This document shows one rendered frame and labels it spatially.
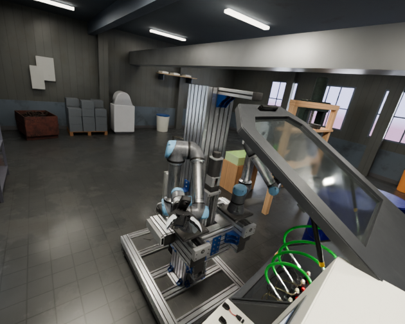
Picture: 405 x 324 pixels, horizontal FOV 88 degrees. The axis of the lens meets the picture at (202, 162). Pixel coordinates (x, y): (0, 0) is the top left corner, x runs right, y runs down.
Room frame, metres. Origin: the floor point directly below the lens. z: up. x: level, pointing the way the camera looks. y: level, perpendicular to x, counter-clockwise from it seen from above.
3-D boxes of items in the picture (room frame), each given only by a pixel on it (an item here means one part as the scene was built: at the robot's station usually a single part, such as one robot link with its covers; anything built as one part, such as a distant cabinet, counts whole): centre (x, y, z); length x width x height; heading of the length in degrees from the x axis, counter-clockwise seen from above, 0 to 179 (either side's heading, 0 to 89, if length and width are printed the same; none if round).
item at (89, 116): (6.99, 4.05, 0.55); 1.11 x 0.74 x 1.10; 129
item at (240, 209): (1.62, -0.35, 1.09); 0.15 x 0.15 x 0.10
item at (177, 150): (1.28, 0.17, 1.41); 0.15 x 0.12 x 0.55; 103
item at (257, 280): (1.07, -0.48, 0.87); 0.62 x 0.04 x 0.16; 138
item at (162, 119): (8.86, 1.89, 0.34); 0.57 x 0.56 x 0.68; 39
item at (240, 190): (1.63, -0.35, 1.20); 0.13 x 0.12 x 0.14; 155
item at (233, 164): (4.24, -1.44, 1.00); 1.55 x 1.38 x 2.00; 131
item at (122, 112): (7.77, 3.16, 0.73); 0.74 x 0.66 x 1.46; 129
